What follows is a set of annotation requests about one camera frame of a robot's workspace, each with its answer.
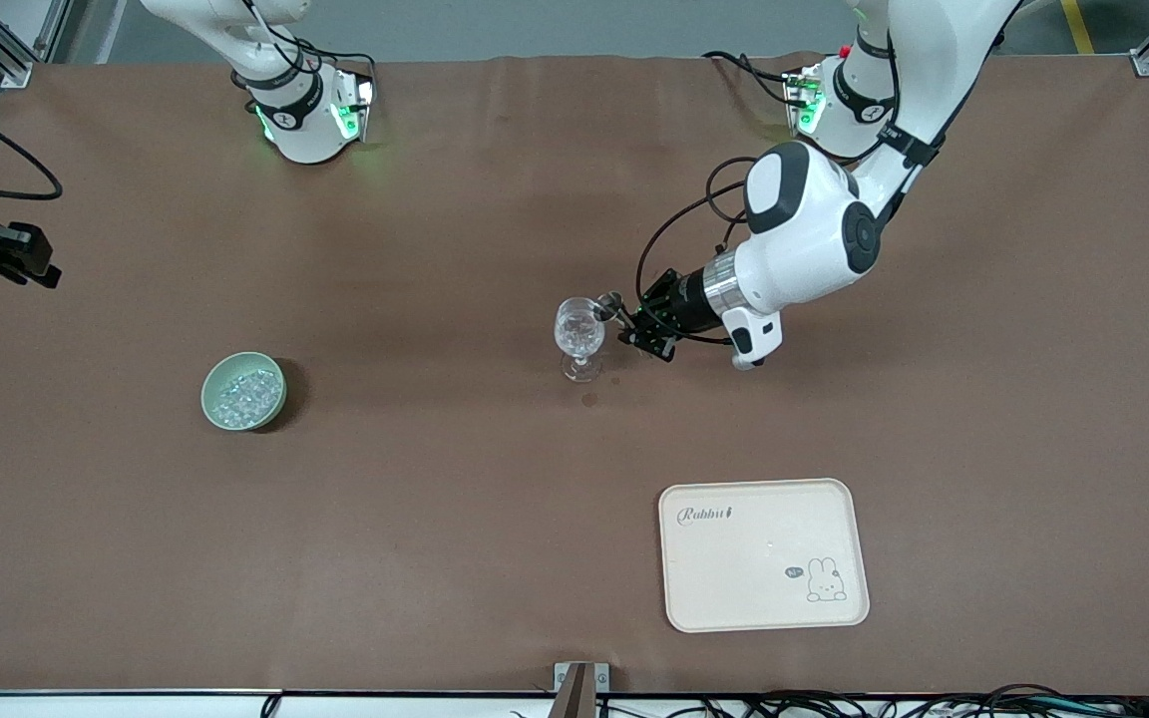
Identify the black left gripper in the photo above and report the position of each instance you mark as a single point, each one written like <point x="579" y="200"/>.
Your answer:
<point x="686" y="297"/>

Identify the brown camera pole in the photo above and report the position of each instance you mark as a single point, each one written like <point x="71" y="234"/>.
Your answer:
<point x="574" y="698"/>

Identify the steel double jigger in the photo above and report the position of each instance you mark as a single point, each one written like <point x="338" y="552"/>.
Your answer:
<point x="614" y="304"/>

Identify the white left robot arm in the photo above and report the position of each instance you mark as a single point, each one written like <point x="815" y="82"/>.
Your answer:
<point x="804" y="239"/>

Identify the pale green bowl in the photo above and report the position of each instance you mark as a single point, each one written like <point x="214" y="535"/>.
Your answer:
<point x="212" y="399"/>

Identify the clear wine glass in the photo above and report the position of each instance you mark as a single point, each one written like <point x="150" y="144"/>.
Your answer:
<point x="579" y="334"/>

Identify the grey metal bracket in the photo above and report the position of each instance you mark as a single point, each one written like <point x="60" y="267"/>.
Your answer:
<point x="562" y="673"/>

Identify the brown table cover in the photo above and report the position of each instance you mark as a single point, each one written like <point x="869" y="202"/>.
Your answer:
<point x="435" y="548"/>

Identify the cream rabbit print tray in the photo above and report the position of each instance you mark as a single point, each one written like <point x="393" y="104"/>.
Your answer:
<point x="734" y="568"/>

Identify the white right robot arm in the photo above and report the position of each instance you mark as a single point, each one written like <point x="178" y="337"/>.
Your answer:
<point x="300" y="130"/>

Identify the clear ice cubes pile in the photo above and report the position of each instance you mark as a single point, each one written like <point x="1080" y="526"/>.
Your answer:
<point x="245" y="394"/>

